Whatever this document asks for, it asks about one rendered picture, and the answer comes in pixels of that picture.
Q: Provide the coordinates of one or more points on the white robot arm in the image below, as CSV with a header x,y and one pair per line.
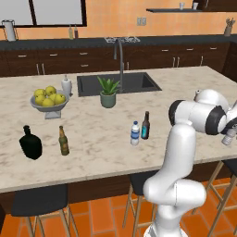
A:
x,y
180,160

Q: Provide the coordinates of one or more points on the green potted plant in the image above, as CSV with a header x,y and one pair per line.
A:
x,y
108,99

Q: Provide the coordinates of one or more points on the small clear plastic water bottle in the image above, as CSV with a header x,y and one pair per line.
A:
x,y
134,134

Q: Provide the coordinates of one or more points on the brown glass bottle blue label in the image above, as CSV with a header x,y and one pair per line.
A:
x,y
145,128

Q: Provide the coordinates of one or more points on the dark sink basin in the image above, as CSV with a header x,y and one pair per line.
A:
x,y
92,84

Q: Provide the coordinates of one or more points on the grey curved tap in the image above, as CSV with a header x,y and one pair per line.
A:
x,y
121,68

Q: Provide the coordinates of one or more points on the green glass bottle brown label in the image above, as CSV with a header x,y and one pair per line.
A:
x,y
64,143

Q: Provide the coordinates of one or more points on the white soap dispenser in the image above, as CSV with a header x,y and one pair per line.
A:
x,y
66,86

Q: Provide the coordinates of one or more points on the yellow apple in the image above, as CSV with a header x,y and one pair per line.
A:
x,y
51,90
52,96
39,100
48,102
60,98
39,92

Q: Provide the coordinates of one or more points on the black seat wooden stool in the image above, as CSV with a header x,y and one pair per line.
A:
x,y
140,183
227,188
40,199

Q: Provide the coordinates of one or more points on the hob with metal grates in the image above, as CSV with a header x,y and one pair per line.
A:
x,y
122,39

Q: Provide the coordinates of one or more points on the dark wooden base cupboards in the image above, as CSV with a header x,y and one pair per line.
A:
x,y
61,61

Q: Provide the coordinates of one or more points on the black glass flask bottle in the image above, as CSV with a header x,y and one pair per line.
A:
x,y
31,146

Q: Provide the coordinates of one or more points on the brown condiment bottle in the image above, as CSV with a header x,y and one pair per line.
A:
x,y
76,32

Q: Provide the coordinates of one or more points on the yellow condiment bottle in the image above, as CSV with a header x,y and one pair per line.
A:
x,y
71,33

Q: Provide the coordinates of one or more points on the white plastic bottle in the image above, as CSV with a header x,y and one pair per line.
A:
x,y
227,139

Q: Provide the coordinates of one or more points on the black framed window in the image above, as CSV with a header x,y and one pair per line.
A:
x,y
55,12

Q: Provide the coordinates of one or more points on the white cup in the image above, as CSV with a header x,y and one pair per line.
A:
x,y
195,5
182,6

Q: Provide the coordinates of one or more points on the pot of kitchen tools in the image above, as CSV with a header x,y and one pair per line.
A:
x,y
228,29

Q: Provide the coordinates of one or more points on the grey pedestal fruit bowl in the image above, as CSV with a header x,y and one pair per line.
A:
x,y
51,111

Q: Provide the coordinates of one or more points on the grey wall socket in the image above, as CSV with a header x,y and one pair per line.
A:
x,y
141,21

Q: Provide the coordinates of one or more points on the dark wall shelf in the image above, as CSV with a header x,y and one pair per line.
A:
x,y
172,10

